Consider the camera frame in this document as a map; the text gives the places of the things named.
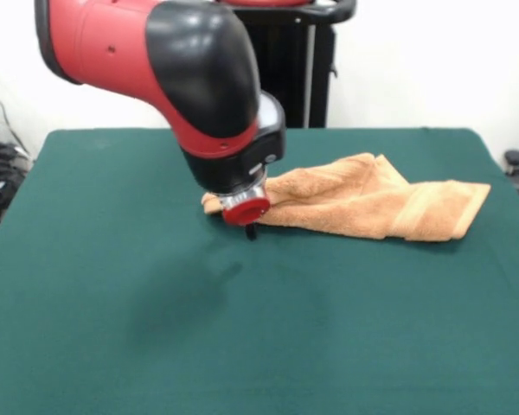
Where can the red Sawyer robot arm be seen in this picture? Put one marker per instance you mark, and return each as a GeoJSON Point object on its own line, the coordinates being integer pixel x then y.
{"type": "Point", "coordinates": [190, 65]}

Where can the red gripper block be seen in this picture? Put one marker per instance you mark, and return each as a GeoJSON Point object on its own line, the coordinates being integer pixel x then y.
{"type": "Point", "coordinates": [246, 212]}

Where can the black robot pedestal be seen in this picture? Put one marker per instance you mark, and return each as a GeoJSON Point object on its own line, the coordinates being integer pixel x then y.
{"type": "Point", "coordinates": [294, 65]}

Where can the orange terry towel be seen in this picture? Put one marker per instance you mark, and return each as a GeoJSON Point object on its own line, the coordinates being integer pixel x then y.
{"type": "Point", "coordinates": [363, 203]}

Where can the dark green table cloth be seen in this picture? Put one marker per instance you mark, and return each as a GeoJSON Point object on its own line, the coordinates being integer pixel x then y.
{"type": "Point", "coordinates": [155, 324]}

